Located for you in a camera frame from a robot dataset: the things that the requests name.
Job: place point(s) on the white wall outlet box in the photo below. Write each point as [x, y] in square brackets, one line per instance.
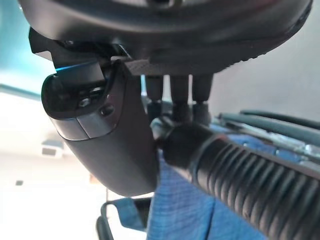
[51, 149]

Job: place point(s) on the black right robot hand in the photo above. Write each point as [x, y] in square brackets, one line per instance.
[160, 32]

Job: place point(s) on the small grey wall socket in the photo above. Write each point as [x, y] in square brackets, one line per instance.
[19, 182]

